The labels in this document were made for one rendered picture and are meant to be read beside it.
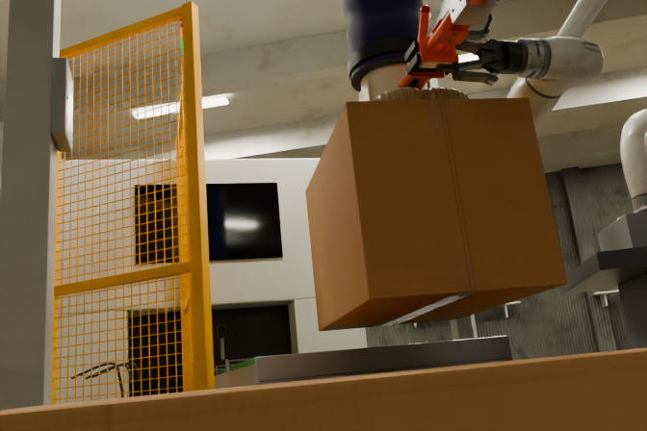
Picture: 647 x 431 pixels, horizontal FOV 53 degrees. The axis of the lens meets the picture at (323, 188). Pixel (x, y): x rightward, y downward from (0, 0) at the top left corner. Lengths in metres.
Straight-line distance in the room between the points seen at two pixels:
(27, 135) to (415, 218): 1.64
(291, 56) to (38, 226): 4.81
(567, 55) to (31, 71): 1.87
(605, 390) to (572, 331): 12.49
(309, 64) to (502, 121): 5.48
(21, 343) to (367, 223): 1.45
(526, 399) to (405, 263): 0.81
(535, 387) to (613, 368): 0.06
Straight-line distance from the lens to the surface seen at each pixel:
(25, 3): 2.79
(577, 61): 1.59
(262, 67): 6.92
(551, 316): 12.92
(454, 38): 1.40
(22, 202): 2.47
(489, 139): 1.38
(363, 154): 1.28
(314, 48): 6.88
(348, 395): 0.40
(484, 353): 1.86
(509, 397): 0.44
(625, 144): 1.83
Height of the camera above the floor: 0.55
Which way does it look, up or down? 16 degrees up
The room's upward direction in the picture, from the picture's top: 6 degrees counter-clockwise
